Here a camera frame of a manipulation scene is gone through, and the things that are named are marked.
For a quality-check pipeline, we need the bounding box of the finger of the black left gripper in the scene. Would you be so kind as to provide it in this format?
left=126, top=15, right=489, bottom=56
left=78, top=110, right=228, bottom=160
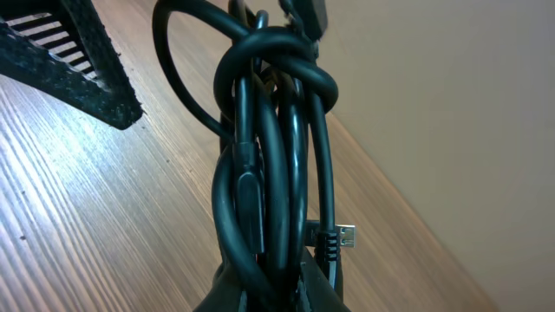
left=1, top=0, right=143, bottom=130

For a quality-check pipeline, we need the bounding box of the black cable bundle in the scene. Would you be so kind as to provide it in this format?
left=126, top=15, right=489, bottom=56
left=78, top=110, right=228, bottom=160
left=151, top=0, right=357, bottom=312

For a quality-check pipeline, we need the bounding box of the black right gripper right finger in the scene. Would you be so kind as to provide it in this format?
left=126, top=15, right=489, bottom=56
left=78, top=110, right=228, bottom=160
left=297, top=249, right=350, bottom=312

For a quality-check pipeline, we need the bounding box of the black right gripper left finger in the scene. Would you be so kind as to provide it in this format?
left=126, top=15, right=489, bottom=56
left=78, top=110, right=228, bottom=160
left=193, top=260, right=260, bottom=312

